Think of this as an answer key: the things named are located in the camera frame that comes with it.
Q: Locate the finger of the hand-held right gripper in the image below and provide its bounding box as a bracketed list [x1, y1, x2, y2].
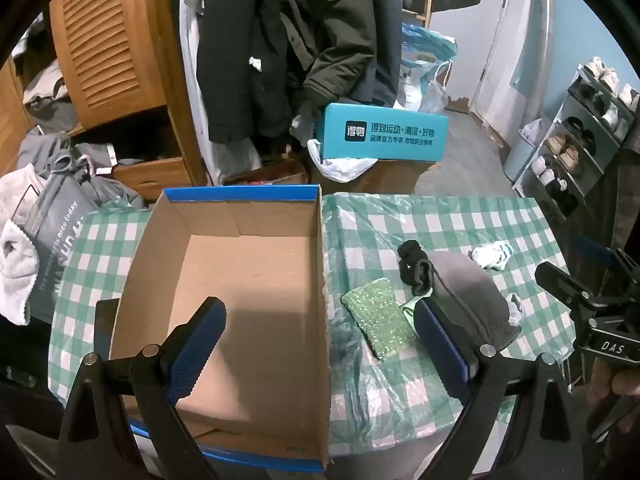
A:
[572, 236, 621, 270]
[534, 261, 601, 312]

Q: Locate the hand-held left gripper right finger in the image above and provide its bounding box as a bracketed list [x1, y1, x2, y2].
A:
[414, 297, 581, 480]

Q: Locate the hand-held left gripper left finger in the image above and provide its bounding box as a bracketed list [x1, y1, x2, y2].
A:
[59, 296, 228, 480]

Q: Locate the blue-edged cardboard shoe box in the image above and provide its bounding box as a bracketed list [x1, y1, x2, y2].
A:
[107, 185, 332, 472]

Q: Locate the black soft cloth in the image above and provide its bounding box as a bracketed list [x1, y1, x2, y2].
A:
[397, 241, 435, 297]

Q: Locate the person's right hand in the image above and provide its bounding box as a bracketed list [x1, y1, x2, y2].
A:
[586, 356, 640, 413]

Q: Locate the grey knit beanie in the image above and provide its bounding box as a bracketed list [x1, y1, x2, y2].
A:
[427, 251, 521, 351]

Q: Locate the green sparkly sponge cloth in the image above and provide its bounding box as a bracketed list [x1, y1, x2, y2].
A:
[340, 280, 417, 361]

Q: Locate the white blue crumpled bag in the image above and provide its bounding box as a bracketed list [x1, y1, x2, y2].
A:
[470, 242, 513, 272]

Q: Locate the grey shoe rack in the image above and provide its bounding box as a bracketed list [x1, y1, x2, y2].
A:
[512, 57, 640, 216]

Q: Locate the light blue trash bin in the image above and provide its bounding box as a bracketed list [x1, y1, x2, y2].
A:
[502, 119, 543, 183]

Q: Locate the green checked tablecloth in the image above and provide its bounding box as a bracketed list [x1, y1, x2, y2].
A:
[50, 194, 576, 436]

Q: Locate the brown cardboard box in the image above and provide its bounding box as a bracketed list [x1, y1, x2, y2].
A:
[310, 157, 432, 196]

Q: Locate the grey printed tote bag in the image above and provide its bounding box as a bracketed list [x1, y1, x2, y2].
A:
[27, 175, 103, 326]

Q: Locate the red cardboard box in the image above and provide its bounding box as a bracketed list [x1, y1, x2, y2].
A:
[222, 160, 311, 187]

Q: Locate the white hanging garment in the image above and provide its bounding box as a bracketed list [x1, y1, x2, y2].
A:
[180, 0, 263, 186]

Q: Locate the white fluffy towel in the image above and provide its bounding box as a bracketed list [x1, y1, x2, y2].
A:
[0, 165, 48, 326]

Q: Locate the clear plastic bag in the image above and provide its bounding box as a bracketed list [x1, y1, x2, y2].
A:
[422, 60, 452, 115]

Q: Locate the teal printed box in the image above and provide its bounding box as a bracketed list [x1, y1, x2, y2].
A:
[312, 102, 449, 162]

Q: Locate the grey hoodie pile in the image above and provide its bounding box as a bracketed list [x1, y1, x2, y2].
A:
[19, 125, 146, 211]

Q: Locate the blue white large plastic bag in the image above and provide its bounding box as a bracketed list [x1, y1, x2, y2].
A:
[400, 22, 458, 111]

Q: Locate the black hanging jacket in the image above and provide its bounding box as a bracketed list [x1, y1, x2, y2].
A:
[197, 0, 301, 143]

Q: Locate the wooden louvered wardrobe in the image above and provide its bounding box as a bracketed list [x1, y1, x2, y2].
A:
[0, 0, 211, 206]

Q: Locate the dark green hanging jacket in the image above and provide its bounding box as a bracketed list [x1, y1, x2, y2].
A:
[280, 0, 383, 107]

